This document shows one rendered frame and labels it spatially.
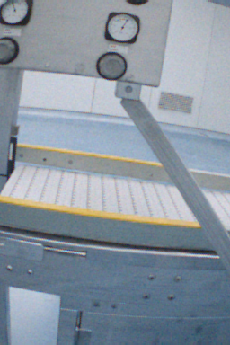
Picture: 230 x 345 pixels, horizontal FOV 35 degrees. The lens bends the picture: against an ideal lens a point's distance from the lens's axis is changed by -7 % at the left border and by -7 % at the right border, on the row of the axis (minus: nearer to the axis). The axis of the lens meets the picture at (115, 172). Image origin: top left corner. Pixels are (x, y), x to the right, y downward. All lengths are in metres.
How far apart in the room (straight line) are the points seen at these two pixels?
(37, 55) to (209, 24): 5.76
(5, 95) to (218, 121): 5.69
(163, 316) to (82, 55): 0.45
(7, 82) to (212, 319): 0.61
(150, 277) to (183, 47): 5.49
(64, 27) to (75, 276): 0.34
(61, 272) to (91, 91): 5.16
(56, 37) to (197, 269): 0.37
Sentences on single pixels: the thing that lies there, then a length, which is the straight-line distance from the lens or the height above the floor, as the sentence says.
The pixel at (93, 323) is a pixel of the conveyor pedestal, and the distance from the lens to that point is 0.68.
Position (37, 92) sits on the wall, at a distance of 5.59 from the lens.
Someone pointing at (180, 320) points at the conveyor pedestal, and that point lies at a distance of 0.69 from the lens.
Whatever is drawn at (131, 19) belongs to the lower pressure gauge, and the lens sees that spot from 0.41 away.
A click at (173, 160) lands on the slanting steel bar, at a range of 0.45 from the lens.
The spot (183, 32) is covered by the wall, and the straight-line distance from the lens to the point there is 5.94.
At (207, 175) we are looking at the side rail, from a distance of 0.80.
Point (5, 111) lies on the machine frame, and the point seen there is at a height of 0.91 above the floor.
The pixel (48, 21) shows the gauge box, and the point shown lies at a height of 1.09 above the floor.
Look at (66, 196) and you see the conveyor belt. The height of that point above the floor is 0.82.
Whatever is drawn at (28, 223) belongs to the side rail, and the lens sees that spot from 0.51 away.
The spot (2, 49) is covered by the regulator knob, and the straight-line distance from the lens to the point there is 0.41.
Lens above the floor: 1.06
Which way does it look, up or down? 18 degrees down
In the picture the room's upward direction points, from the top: 10 degrees clockwise
